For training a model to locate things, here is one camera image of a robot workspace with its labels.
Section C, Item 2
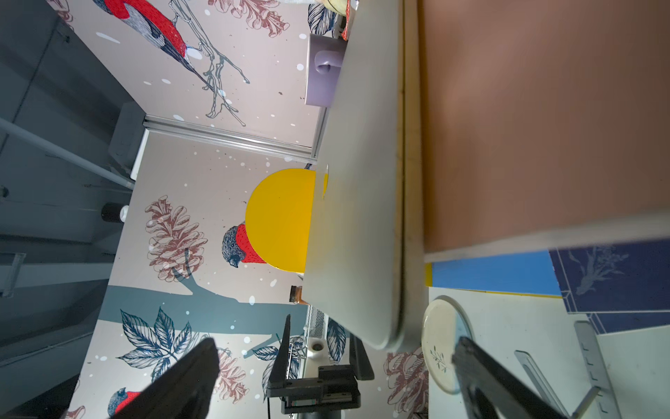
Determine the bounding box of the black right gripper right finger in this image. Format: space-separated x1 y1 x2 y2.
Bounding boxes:
452 337 563 418

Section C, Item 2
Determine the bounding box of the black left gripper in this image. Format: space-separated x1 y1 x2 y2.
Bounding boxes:
266 315 375 418

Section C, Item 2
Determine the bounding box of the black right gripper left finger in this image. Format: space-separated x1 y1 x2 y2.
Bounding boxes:
113 338 220 419

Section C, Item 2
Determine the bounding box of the yellow pink blue shelf unit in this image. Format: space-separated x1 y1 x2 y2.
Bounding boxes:
245 1 669 277

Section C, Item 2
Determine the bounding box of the silver folding laptop stand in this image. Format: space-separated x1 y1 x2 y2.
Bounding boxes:
515 321 622 418

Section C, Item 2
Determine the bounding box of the dark blue book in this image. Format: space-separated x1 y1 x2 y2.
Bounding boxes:
549 240 669 335

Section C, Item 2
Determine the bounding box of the purple mug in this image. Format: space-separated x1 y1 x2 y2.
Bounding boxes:
305 34 347 108

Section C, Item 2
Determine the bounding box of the cream floral plate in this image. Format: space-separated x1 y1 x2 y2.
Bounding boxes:
422 296 474 395

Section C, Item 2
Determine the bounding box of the silver laptop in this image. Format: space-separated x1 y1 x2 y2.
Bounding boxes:
303 1 427 352

